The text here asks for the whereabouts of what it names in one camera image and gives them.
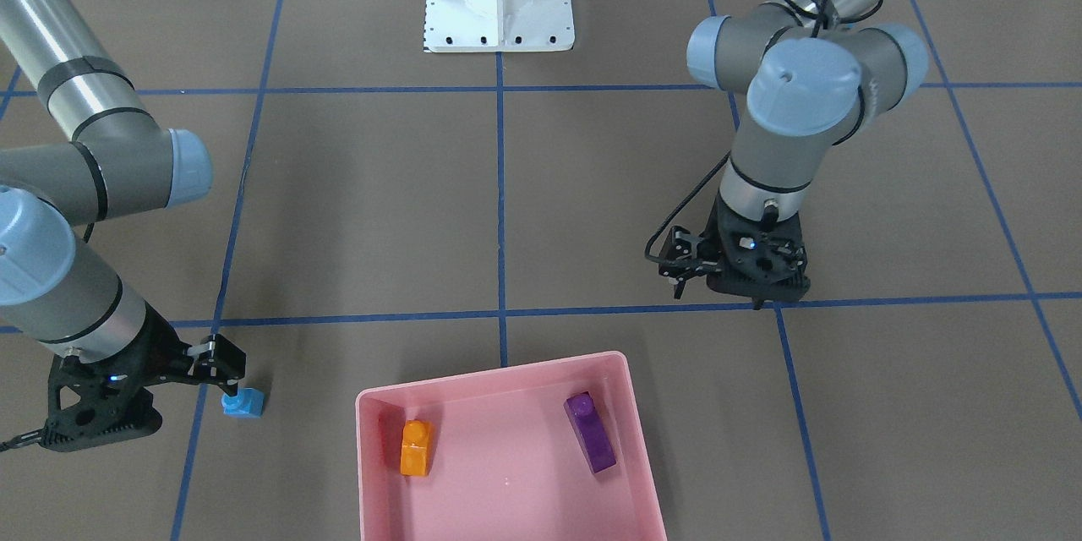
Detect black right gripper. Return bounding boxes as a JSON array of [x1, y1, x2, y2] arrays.
[[44, 309, 194, 450]]

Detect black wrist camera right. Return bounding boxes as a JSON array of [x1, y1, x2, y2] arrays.
[[185, 333, 247, 398]]

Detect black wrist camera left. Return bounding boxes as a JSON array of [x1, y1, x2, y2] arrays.
[[659, 226, 720, 301]]

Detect small blue block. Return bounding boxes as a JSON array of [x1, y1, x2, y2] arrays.
[[221, 387, 265, 420]]

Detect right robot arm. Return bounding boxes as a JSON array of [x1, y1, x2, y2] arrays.
[[1, 0, 216, 452]]

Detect purple block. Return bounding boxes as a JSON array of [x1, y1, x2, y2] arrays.
[[564, 392, 617, 474]]

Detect pink plastic box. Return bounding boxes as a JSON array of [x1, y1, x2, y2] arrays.
[[355, 351, 667, 540]]

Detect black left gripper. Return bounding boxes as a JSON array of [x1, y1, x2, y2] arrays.
[[703, 195, 812, 311]]

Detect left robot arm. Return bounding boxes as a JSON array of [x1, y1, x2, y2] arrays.
[[654, 0, 931, 309]]

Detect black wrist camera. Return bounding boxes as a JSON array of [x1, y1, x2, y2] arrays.
[[659, 226, 720, 301], [185, 333, 247, 398]]

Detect orange block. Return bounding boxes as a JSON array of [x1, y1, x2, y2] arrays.
[[399, 420, 435, 477]]

